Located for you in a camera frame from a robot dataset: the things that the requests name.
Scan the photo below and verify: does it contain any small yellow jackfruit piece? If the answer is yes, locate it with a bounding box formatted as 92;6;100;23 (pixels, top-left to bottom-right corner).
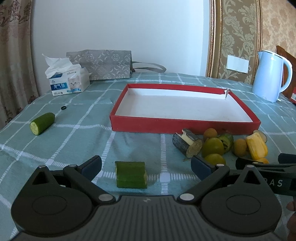
245;133;268;160

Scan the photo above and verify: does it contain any short dark sugarcane piece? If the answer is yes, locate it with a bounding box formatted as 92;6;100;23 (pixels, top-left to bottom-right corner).
253;130;267;143

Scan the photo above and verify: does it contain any brown longan fruit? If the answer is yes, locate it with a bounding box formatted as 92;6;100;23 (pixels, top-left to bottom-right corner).
203;128;218;141
233;138;247;157

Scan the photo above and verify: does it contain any green tomato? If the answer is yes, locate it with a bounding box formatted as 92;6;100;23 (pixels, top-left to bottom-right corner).
201;138;224;157
204;154;226;166

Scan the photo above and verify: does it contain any cut green cucumber chunk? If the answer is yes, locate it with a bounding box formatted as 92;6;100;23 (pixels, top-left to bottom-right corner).
115;161;147;189

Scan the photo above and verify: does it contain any large yellow jackfruit piece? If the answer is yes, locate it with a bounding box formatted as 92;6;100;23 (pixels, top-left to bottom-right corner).
256;158;269;164

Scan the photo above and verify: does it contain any person's right hand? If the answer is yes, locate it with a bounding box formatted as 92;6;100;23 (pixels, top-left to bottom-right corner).
287;201;296;241

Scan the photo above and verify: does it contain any red box lid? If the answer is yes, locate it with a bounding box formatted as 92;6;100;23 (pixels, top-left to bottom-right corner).
290;93;296;104

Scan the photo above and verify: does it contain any green checkered tablecloth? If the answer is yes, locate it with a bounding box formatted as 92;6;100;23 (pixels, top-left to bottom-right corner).
1;73;295;240

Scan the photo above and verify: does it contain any light blue electric kettle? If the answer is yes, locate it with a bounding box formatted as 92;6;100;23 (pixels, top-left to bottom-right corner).
252;50;292;102

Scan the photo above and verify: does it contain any brown wooden headboard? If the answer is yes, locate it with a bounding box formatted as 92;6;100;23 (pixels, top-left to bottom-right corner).
276;45;296;99

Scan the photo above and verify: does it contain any floral beige curtain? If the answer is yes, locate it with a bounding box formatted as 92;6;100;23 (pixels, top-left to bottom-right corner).
0;1;39;128

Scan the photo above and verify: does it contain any cat print tissue pack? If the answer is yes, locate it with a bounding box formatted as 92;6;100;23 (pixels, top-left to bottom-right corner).
43;55;90;96

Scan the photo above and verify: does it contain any red shallow cardboard box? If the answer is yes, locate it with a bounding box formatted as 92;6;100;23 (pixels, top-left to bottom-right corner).
110;83;261;135

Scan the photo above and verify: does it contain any grey patterned gift bag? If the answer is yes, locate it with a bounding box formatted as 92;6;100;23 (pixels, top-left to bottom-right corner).
66;50;167;80

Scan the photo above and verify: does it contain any gold framed wallpaper panel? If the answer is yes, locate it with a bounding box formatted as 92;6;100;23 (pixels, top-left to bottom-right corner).
206;0;262;84

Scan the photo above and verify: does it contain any white wall switch panel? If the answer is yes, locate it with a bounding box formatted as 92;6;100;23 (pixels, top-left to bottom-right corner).
226;55;249;74

